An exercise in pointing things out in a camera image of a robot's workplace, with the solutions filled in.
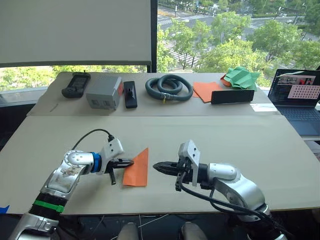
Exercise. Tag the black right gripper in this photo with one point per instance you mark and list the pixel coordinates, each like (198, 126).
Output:
(183, 170)

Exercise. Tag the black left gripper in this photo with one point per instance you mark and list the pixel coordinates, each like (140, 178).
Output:
(113, 165)

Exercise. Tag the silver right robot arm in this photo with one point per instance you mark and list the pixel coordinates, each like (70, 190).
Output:
(245, 192)

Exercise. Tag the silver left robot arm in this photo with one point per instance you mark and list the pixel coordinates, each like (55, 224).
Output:
(72, 160)

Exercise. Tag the orange paper sheet stack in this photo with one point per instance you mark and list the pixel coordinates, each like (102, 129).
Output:
(203, 91)

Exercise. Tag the black flat device with knob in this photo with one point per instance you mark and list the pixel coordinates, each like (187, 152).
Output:
(130, 97)

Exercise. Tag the grey rounded shape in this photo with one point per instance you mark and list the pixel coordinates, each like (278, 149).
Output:
(192, 232)
(128, 232)

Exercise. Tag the grey battery box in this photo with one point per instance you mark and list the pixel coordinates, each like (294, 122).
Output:
(102, 90)

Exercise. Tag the black handheld controller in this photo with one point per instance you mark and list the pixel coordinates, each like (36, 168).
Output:
(75, 85)

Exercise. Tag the black rectangular block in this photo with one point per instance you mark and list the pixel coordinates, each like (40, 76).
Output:
(232, 96)

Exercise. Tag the white paper slip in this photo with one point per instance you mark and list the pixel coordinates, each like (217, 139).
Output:
(263, 107)

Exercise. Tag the green folded paper pile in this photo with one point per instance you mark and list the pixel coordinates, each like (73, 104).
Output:
(241, 76)

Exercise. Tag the blue tape piece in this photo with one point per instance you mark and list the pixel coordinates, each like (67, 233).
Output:
(3, 209)

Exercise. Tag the white roller blind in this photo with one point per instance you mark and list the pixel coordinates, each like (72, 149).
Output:
(75, 30)

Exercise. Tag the dark open laptop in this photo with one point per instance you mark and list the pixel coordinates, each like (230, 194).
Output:
(300, 117)

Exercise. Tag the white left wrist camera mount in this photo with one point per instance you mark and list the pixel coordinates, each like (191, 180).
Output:
(113, 148)

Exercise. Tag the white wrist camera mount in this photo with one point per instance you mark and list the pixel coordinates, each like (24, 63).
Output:
(113, 148)
(192, 152)

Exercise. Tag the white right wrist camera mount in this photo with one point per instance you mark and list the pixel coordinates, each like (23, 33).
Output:
(192, 152)

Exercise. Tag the black window frame post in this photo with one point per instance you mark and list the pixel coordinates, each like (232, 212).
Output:
(153, 35)

